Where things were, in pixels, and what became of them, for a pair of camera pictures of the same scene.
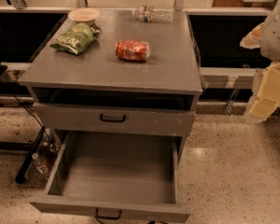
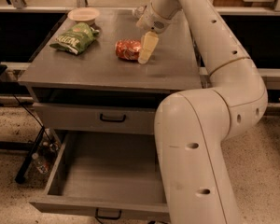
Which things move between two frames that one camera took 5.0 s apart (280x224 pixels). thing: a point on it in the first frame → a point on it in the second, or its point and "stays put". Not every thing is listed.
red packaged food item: [133, 49] stays put
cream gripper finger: [273, 91] → [148, 44]
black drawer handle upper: [112, 120] stays put
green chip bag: [77, 39] stays put
